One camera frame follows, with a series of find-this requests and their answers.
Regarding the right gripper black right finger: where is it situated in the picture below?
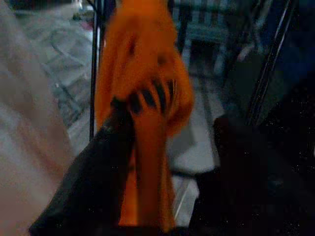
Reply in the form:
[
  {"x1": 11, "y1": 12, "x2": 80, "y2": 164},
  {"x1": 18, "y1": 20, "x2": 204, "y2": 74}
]
[{"x1": 213, "y1": 117, "x2": 284, "y2": 236}]

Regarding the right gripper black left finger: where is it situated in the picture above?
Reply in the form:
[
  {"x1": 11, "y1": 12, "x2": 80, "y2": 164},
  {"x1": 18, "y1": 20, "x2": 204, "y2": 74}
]
[{"x1": 29, "y1": 97, "x2": 138, "y2": 236}]

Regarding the dark navy garment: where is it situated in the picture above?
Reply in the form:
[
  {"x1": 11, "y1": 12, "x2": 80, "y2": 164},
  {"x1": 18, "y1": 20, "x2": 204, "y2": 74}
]
[{"x1": 246, "y1": 49, "x2": 315, "y2": 236}]

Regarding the orange garment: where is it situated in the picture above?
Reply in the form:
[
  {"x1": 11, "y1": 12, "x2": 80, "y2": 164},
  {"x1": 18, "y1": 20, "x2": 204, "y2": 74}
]
[{"x1": 94, "y1": 0, "x2": 195, "y2": 233}]

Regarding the white garment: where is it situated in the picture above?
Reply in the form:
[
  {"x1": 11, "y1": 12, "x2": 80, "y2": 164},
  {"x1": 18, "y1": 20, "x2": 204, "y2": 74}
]
[{"x1": 0, "y1": 0, "x2": 77, "y2": 236}]

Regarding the black metal drying rack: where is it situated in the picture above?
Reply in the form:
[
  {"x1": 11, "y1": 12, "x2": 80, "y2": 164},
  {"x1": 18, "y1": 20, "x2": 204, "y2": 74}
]
[{"x1": 86, "y1": 0, "x2": 315, "y2": 141}]

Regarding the white slatted frame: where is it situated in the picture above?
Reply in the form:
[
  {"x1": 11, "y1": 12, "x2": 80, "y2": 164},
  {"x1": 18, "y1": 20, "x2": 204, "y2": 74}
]
[{"x1": 172, "y1": 0, "x2": 247, "y2": 45}]

